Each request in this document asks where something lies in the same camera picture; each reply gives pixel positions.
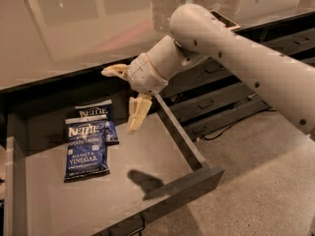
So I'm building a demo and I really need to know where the upper closed grey drawer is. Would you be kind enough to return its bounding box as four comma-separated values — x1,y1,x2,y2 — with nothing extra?
161,24,315,101

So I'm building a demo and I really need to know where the black white fiducial marker tile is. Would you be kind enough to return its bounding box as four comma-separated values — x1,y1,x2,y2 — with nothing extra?
212,10,240,30

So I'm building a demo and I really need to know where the lower closed grey drawer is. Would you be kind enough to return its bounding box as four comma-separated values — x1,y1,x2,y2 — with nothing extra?
184,97,269,140

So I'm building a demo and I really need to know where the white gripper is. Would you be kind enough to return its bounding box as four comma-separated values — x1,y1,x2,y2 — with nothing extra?
101,53,168,134

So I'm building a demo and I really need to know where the closed grey drawer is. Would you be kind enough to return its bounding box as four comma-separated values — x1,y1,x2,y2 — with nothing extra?
169,56,315,123
161,24,315,101
184,97,269,140

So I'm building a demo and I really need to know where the black cable on floor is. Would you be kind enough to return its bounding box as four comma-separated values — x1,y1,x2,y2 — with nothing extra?
200,107,280,142

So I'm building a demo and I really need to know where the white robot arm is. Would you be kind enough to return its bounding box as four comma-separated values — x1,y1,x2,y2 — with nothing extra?
102,4,315,135

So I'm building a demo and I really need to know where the open dark grey top drawer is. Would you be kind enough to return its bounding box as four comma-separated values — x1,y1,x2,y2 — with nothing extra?
1,79,223,236

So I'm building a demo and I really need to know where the middle closed grey drawer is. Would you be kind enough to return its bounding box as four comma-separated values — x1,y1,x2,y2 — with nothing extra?
169,56,315,123

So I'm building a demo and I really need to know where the blue kettle chip bag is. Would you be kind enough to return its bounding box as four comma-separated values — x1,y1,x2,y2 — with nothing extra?
75,99,119,145
65,116,109,180

